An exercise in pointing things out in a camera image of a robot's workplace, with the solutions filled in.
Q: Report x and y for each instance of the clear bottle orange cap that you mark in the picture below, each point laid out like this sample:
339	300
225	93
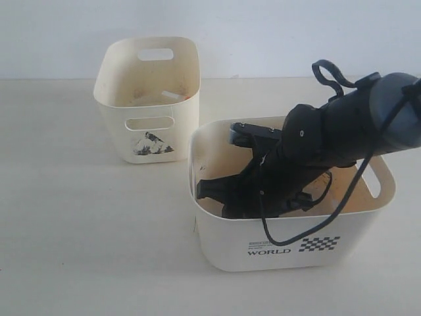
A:
175	96

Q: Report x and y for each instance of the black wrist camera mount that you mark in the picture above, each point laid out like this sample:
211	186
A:
248	135

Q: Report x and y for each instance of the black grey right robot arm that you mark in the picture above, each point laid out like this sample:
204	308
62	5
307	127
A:
381	115

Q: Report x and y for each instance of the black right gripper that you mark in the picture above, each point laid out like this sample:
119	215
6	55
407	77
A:
269	186

